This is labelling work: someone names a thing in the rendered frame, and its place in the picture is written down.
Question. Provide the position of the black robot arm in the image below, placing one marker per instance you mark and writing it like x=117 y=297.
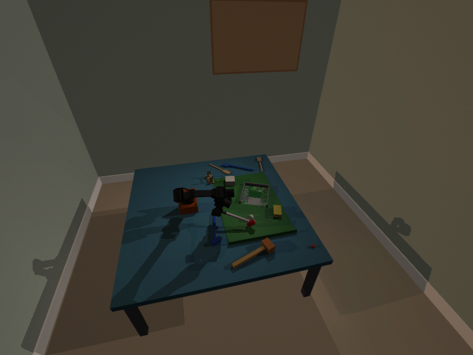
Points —
x=187 y=198

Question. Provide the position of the yellow rectangular block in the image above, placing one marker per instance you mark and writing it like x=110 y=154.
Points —
x=277 y=211

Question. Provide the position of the green flat mat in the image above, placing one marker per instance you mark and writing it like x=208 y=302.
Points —
x=263 y=215

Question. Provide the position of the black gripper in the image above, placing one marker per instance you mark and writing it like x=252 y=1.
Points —
x=218 y=209

